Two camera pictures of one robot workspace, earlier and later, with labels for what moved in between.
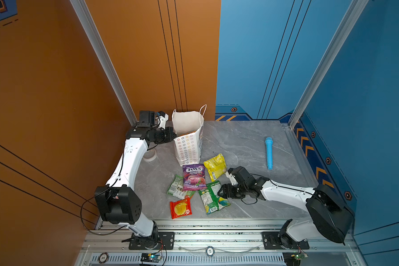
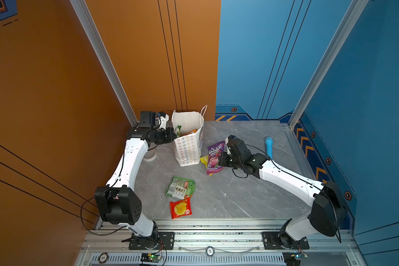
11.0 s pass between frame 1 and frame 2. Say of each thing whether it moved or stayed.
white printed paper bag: stayed
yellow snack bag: moved
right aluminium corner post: stayed
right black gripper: moved
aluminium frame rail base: stayed
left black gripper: stayed
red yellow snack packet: stayed
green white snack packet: stayed
